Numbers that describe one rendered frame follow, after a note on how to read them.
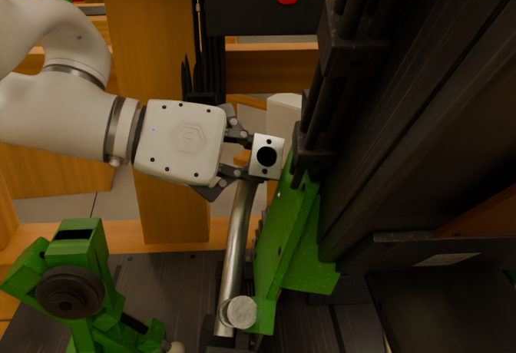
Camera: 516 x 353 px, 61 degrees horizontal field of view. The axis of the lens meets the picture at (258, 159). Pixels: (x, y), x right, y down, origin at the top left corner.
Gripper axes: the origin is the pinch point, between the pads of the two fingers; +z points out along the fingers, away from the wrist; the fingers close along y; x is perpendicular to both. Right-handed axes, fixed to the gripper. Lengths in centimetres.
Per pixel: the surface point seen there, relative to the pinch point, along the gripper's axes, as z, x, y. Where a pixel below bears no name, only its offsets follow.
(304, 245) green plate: 5.6, -6.1, -10.5
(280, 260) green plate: 3.2, -5.8, -12.5
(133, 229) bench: -16, 50, -8
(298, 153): -0.4, -19.5, -4.2
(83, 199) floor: -58, 222, 16
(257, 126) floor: 47, 270, 103
